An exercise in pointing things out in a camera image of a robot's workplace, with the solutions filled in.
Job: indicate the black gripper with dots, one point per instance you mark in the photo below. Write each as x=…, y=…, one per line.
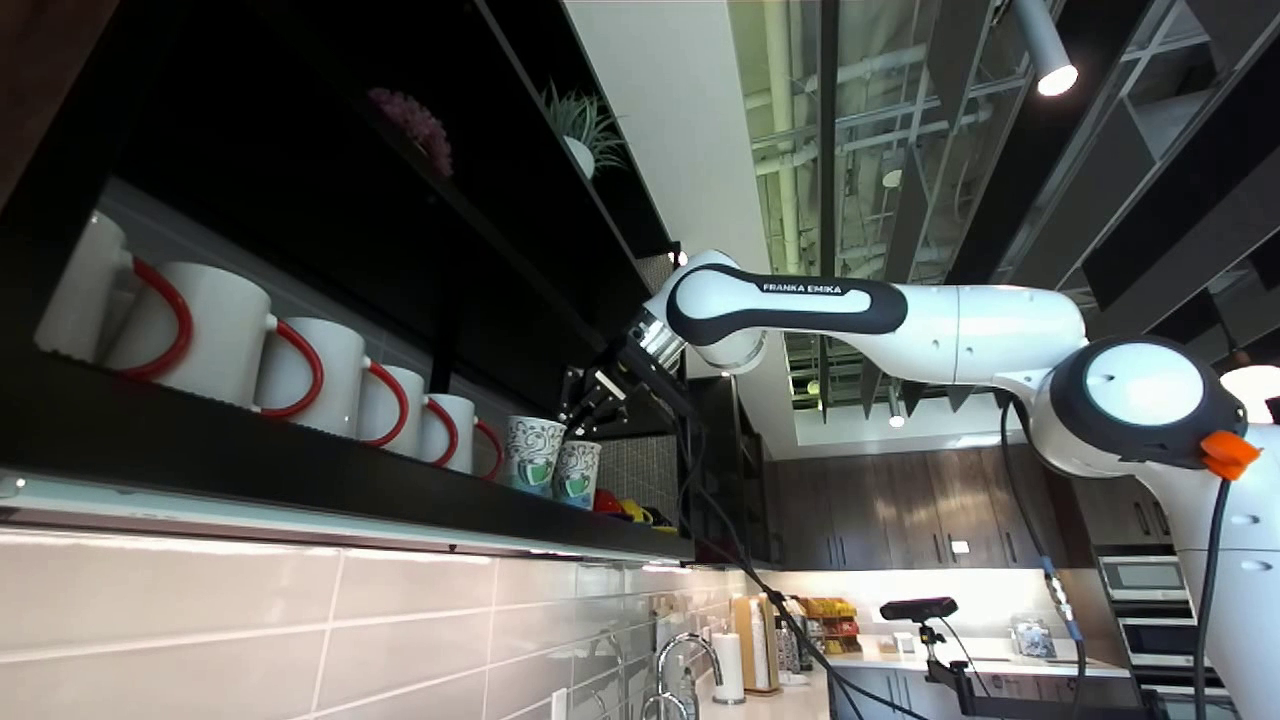
x=638, y=371

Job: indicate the patterned paper cup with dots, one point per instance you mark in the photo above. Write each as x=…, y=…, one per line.
x=534, y=462
x=576, y=472

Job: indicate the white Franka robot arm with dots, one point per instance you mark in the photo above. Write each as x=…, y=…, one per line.
x=960, y=324

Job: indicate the red and yellow shelf items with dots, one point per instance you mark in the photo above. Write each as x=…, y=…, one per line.
x=625, y=504

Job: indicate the green plant in white pot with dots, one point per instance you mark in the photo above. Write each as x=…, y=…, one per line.
x=582, y=149

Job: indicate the chrome kitchen faucet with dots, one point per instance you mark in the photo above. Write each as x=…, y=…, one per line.
x=672, y=665

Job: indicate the wooden counter box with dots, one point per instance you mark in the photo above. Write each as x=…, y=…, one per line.
x=759, y=642

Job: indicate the white paper towel roll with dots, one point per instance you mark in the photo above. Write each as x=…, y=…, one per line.
x=729, y=665

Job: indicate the snack rack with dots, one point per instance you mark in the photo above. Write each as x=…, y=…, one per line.
x=830, y=616

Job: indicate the purple decorative plant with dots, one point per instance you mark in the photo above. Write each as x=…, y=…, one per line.
x=416, y=126

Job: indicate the steel microwave oven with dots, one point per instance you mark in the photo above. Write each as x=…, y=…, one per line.
x=1141, y=578

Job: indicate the ceiling spotlight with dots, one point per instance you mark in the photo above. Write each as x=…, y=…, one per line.
x=1046, y=45

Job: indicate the steel built-in oven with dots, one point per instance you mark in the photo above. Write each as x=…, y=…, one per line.
x=1159, y=642

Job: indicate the orange tag on robot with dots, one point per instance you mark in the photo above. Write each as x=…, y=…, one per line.
x=1224, y=454

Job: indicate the dark wall cabinet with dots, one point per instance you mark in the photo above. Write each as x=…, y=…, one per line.
x=726, y=467

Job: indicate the brown wooden wall cabinets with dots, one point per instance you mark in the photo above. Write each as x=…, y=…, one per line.
x=883, y=504

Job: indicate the black camera on tripod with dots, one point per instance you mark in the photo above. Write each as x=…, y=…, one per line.
x=917, y=611

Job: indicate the black wall shelf unit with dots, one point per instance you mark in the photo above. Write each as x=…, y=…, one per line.
x=267, y=160

